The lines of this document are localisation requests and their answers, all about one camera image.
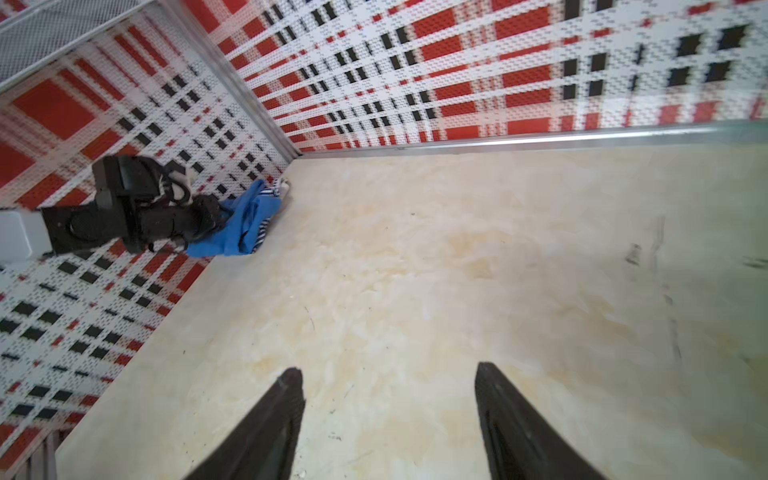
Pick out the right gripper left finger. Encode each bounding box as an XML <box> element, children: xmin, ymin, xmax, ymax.
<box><xmin>187</xmin><ymin>367</ymin><xmax>306</xmax><ymax>480</ymax></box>

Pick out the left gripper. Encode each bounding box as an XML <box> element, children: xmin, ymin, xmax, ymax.
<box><xmin>93</xmin><ymin>155</ymin><xmax>230</xmax><ymax>253</ymax></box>

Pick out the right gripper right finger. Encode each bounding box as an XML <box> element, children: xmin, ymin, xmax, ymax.
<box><xmin>474</xmin><ymin>362</ymin><xmax>603</xmax><ymax>480</ymax></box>

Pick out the blue white striped tank top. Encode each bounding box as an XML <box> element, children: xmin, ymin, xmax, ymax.
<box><xmin>249</xmin><ymin>178</ymin><xmax>291</xmax><ymax>253</ymax></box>

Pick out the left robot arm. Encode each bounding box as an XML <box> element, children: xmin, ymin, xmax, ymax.
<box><xmin>1</xmin><ymin>155</ymin><xmax>230</xmax><ymax>266</ymax></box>

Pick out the white wire mesh shelf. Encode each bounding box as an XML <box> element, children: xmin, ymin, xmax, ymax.
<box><xmin>1</xmin><ymin>0</ymin><xmax>149</xmax><ymax>91</ymax></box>

